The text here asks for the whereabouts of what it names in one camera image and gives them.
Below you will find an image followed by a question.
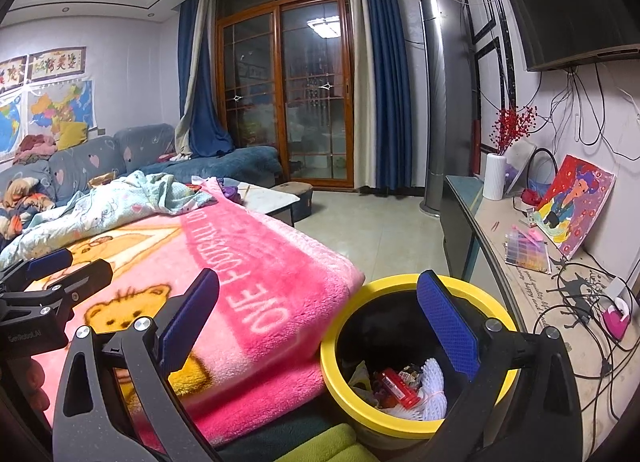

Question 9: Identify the white paper roll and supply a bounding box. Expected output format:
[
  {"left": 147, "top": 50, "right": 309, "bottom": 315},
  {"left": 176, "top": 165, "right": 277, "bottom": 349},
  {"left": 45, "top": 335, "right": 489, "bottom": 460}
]
[{"left": 484, "top": 153, "right": 508, "bottom": 201}]

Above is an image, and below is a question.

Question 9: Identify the wooden sliding glass door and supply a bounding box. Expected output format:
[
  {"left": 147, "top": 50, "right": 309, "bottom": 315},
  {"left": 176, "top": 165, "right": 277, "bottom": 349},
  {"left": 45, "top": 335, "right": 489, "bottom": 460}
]
[{"left": 215, "top": 0, "right": 356, "bottom": 190}]

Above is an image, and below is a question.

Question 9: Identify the orange patterned blanket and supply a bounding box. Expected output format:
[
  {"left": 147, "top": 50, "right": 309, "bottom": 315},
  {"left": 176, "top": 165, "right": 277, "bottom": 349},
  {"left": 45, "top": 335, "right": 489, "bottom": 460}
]
[{"left": 0, "top": 177, "right": 56, "bottom": 243}]

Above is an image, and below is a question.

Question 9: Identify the light blue floral quilt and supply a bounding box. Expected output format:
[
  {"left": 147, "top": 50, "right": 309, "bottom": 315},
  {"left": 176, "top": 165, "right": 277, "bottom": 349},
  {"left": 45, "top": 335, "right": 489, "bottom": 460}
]
[{"left": 0, "top": 171, "right": 216, "bottom": 273}]

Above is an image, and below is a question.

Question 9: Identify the long television cabinet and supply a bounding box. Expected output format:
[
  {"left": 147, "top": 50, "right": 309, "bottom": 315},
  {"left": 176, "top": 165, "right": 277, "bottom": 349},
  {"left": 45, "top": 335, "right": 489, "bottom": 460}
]
[{"left": 440, "top": 174, "right": 640, "bottom": 443}]

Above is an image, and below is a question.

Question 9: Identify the black wall frame trim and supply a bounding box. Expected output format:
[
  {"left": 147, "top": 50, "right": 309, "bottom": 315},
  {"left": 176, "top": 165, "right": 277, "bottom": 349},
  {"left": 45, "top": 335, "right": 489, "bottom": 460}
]
[{"left": 457, "top": 0, "right": 518, "bottom": 163}]

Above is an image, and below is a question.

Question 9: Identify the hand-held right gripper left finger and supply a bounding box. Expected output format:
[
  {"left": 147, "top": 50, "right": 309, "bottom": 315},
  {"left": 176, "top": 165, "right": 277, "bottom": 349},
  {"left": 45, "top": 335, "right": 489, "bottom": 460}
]
[{"left": 50, "top": 267, "right": 223, "bottom": 462}]

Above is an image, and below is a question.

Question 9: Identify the yellow pillow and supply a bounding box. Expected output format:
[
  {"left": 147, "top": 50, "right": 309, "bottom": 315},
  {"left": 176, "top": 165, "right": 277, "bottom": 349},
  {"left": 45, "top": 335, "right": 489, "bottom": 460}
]
[{"left": 56, "top": 121, "right": 90, "bottom": 150}]

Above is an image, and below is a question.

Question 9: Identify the white power adapter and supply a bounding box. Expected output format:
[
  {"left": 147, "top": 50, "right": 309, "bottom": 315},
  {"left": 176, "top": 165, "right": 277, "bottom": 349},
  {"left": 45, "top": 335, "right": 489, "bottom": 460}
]
[{"left": 606, "top": 276, "right": 632, "bottom": 300}]

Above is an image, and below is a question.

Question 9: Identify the red upright cylinder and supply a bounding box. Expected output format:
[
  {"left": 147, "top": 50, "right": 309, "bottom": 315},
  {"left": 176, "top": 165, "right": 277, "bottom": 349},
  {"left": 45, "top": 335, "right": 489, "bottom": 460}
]
[{"left": 470, "top": 119, "right": 481, "bottom": 177}]

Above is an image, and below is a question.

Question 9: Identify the pile of clothes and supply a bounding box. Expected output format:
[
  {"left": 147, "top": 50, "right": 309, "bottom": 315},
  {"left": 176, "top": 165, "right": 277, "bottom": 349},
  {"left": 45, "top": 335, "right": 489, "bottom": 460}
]
[{"left": 12, "top": 133, "right": 58, "bottom": 165}]

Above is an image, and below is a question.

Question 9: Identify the country map poster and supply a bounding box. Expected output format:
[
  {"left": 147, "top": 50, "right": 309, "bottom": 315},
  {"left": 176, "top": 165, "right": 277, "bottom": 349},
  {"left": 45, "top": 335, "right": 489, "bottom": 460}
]
[{"left": 27, "top": 79, "right": 96, "bottom": 140}]

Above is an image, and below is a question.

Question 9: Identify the blue curtain with beige lining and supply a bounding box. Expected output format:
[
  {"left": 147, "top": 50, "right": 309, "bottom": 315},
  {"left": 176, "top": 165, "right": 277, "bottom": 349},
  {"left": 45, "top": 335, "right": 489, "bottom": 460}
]
[
  {"left": 172, "top": 0, "right": 236, "bottom": 157},
  {"left": 350, "top": 0, "right": 426, "bottom": 195}
]

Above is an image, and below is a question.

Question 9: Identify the colourful painting canvas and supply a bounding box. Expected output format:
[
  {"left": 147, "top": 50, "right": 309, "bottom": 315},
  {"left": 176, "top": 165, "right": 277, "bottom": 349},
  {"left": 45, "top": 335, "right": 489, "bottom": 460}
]
[{"left": 532, "top": 154, "right": 617, "bottom": 260}]

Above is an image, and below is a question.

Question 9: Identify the person's left hand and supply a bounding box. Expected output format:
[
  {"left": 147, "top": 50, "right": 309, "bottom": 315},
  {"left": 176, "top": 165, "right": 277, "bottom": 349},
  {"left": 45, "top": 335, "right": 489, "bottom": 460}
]
[{"left": 20, "top": 357, "right": 51, "bottom": 415}]

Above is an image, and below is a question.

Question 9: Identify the blue patterned sofa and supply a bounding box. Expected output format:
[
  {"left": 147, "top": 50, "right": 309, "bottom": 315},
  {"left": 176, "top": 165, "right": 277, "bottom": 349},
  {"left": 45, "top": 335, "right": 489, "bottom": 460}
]
[{"left": 0, "top": 123, "right": 283, "bottom": 223}]

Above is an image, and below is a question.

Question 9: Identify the dark storage stool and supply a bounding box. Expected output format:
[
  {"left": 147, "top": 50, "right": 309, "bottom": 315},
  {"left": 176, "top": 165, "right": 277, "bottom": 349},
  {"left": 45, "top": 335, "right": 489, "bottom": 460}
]
[{"left": 277, "top": 181, "right": 315, "bottom": 223}]

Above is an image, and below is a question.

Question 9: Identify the dark green cloth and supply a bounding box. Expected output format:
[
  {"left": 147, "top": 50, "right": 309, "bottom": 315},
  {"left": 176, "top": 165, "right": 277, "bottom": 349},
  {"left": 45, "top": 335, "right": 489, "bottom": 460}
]
[{"left": 220, "top": 399, "right": 351, "bottom": 462}]

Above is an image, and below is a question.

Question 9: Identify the wall mounted television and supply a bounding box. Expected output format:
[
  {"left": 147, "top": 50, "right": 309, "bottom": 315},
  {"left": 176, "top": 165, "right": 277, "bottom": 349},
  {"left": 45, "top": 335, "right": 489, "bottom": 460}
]
[{"left": 482, "top": 0, "right": 640, "bottom": 73}]

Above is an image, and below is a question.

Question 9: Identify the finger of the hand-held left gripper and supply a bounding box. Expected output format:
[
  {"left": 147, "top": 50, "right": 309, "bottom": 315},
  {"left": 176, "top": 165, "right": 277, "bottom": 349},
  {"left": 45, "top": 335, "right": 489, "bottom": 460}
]
[
  {"left": 0, "top": 248, "right": 74, "bottom": 293},
  {"left": 0, "top": 258, "right": 114, "bottom": 323}
]

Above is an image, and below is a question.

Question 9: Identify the framed calligraphy picture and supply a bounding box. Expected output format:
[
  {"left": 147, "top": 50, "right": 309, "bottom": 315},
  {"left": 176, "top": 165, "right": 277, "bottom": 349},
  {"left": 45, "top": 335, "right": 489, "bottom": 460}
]
[
  {"left": 27, "top": 46, "right": 87, "bottom": 82},
  {"left": 0, "top": 56, "right": 28, "bottom": 92}
]

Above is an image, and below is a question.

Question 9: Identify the silver tower air conditioner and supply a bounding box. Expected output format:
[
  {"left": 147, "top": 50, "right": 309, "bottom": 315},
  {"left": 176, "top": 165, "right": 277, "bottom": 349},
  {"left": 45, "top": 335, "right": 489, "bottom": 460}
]
[{"left": 417, "top": 0, "right": 473, "bottom": 217}]

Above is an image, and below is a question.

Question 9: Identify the white plastic bag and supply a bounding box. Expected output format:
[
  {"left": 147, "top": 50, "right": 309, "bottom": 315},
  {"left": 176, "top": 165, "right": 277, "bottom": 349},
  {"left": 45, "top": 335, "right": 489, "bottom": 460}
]
[{"left": 347, "top": 361, "right": 383, "bottom": 403}]

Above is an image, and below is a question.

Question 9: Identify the colourful bead box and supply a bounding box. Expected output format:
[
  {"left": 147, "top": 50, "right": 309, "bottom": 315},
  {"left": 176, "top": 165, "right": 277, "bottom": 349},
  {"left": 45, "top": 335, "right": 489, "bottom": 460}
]
[{"left": 505, "top": 227, "right": 551, "bottom": 275}]

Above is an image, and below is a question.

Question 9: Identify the black handled basket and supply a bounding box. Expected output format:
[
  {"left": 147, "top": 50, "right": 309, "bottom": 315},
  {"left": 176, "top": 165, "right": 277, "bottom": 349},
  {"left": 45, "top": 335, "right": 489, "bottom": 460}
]
[{"left": 520, "top": 147, "right": 558, "bottom": 207}]

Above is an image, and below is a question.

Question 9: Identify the world map poster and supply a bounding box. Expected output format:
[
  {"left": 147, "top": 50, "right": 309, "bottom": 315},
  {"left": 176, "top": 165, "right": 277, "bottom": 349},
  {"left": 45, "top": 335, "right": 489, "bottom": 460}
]
[{"left": 0, "top": 94, "right": 28, "bottom": 163}]

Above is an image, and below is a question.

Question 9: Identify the tangle of black cables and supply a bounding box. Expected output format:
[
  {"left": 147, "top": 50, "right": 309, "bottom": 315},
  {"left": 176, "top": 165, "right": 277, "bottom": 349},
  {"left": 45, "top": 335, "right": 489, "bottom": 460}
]
[{"left": 530, "top": 62, "right": 640, "bottom": 423}]

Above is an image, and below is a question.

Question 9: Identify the green fleece clothing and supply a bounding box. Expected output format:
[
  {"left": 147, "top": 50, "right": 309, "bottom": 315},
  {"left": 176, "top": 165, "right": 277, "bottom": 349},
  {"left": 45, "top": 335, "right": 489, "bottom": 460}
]
[{"left": 285, "top": 424, "right": 381, "bottom": 462}]

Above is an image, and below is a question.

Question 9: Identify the yellow rimmed black bin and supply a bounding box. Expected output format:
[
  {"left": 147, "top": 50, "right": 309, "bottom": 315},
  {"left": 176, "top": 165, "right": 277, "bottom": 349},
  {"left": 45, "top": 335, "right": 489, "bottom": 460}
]
[{"left": 320, "top": 274, "right": 521, "bottom": 448}]

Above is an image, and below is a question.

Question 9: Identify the white marble coffee table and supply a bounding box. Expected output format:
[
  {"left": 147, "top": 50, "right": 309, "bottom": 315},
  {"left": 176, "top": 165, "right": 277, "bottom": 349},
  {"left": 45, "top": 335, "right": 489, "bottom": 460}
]
[{"left": 235, "top": 182, "right": 301, "bottom": 227}]

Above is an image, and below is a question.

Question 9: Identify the grey leaning board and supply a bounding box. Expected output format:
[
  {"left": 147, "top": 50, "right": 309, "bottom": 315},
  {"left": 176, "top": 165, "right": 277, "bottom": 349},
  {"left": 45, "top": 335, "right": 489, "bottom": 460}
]
[{"left": 502, "top": 142, "right": 538, "bottom": 195}]

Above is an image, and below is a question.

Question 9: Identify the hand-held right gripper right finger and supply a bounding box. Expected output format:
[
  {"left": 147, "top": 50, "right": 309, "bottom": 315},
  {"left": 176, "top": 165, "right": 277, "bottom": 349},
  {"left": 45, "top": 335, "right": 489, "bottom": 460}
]
[{"left": 416, "top": 269, "right": 586, "bottom": 462}]

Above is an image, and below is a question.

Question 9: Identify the pink printed blanket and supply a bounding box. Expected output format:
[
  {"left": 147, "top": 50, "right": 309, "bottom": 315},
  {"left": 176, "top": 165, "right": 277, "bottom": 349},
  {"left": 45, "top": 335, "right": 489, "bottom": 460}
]
[{"left": 0, "top": 179, "right": 366, "bottom": 448}]

